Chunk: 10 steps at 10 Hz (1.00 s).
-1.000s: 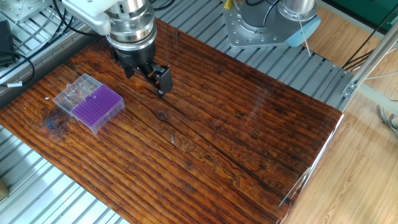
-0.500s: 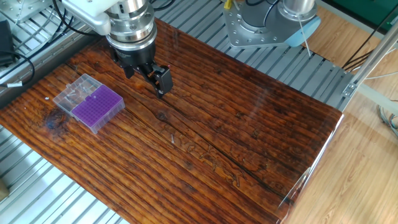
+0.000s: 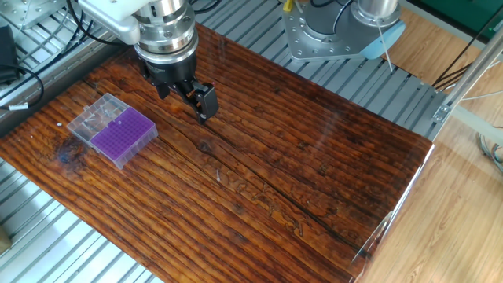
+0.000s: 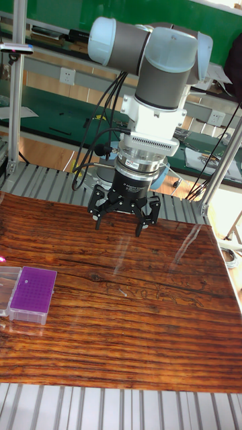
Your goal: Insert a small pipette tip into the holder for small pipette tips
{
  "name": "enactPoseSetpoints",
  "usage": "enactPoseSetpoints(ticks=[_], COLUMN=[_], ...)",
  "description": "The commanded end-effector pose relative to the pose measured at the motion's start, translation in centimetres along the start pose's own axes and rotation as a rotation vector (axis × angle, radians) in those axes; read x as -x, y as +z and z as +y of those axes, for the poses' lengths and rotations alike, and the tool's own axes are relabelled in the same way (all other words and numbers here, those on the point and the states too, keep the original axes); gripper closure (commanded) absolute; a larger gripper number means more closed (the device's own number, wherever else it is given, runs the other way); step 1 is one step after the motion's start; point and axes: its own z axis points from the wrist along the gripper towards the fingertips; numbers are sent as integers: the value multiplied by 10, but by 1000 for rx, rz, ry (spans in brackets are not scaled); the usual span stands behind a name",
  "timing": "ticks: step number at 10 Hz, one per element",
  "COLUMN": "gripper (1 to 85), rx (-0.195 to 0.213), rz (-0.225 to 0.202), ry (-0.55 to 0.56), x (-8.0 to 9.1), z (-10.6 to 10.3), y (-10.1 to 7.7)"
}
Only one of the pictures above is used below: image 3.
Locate silver perforated metal plate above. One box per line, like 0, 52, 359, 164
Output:
0, 0, 68, 30

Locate thin white cable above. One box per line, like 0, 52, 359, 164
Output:
458, 90, 503, 102

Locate silver robot mount plate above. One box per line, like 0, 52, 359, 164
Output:
281, 0, 398, 63

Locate white cable tie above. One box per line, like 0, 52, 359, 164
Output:
375, 17, 395, 73

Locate black floor cables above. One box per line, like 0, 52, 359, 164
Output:
431, 7, 503, 92

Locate black cable with white label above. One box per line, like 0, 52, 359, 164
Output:
0, 64, 46, 112

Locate black wrist bracket cable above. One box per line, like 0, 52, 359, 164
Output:
64, 0, 131, 48

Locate black power adapter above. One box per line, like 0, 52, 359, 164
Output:
0, 24, 20, 85

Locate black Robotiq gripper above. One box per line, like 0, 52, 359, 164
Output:
135, 50, 220, 126

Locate purple pipette tip holder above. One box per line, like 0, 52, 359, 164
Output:
89, 106, 160, 171

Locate coloured wire bundle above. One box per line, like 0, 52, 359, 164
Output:
475, 131, 503, 175

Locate clear plastic box lid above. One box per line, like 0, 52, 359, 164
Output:
65, 92, 130, 143

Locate aluminium frame post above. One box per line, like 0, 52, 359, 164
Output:
431, 26, 503, 125

